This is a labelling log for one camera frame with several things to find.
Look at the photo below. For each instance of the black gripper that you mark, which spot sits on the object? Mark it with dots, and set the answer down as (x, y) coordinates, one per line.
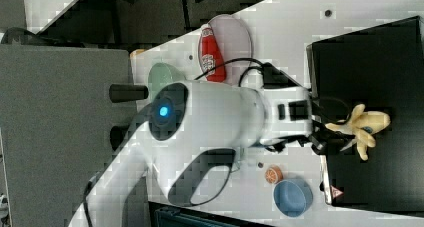
(321, 138)

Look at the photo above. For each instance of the peeled plush banana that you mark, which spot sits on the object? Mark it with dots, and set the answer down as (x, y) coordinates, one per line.
(362, 125)

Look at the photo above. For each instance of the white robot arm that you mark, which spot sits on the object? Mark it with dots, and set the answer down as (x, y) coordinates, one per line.
(190, 129)

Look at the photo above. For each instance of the black toaster oven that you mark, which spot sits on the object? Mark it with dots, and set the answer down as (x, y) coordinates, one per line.
(382, 68)

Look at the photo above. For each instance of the orange slice toy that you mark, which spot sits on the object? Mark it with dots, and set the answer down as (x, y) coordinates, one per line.
(273, 174)

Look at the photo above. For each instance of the blue bowl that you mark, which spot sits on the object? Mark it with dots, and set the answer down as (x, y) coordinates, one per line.
(293, 197)

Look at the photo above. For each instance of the red ketchup bottle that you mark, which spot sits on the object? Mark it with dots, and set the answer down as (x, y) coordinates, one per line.
(211, 59)

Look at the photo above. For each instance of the pink round plate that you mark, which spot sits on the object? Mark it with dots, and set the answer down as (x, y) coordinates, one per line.
(234, 42)

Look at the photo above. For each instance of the green oval colander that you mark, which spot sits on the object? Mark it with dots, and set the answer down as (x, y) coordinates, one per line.
(161, 75)

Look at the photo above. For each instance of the black round cup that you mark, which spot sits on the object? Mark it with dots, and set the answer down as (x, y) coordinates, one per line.
(119, 93)

